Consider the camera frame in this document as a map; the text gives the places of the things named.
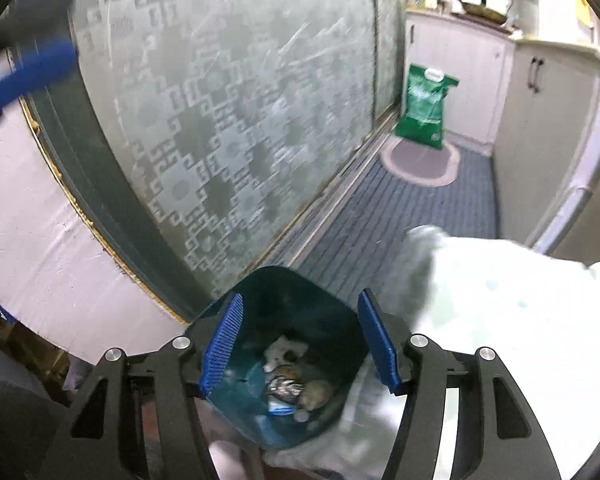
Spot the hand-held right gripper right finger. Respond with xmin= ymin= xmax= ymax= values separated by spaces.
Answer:
xmin=356 ymin=289 xmax=563 ymax=480

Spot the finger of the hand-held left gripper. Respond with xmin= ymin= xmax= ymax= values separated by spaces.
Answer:
xmin=0 ymin=41 xmax=79 ymax=147
xmin=0 ymin=0 xmax=77 ymax=58

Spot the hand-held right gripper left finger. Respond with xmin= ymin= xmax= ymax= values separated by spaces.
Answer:
xmin=50 ymin=292 xmax=245 ymax=480

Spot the blue trash bin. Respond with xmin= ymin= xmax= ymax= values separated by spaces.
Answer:
xmin=182 ymin=265 xmax=381 ymax=451

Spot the crumpled silver foil wrapper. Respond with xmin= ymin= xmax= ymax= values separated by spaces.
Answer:
xmin=266 ymin=377 xmax=306 ymax=403

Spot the striped grey floor mat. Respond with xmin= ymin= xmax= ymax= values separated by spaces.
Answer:
xmin=272 ymin=140 xmax=498 ymax=311

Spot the green white checkered tablecloth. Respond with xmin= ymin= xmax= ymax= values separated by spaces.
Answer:
xmin=275 ymin=225 xmax=600 ymax=480

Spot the patterned glass sliding door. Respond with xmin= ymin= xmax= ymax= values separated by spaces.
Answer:
xmin=372 ymin=0 xmax=412 ymax=117
xmin=25 ymin=0 xmax=402 ymax=322

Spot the oval pink grey mat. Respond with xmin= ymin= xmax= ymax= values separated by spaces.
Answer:
xmin=382 ymin=136 xmax=462 ymax=188

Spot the person's dark clothing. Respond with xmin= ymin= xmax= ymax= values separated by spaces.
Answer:
xmin=0 ymin=335 xmax=81 ymax=480

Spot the green rice bag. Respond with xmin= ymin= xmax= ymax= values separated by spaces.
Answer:
xmin=394 ymin=63 xmax=460 ymax=150

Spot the tall white cabinet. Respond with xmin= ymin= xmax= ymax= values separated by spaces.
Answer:
xmin=492 ymin=35 xmax=600 ymax=251

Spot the white kitchen cabinet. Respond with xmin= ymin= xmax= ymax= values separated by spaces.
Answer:
xmin=405 ymin=7 xmax=516 ymax=146

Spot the frying pan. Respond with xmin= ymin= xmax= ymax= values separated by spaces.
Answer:
xmin=450 ymin=0 xmax=509 ymax=23

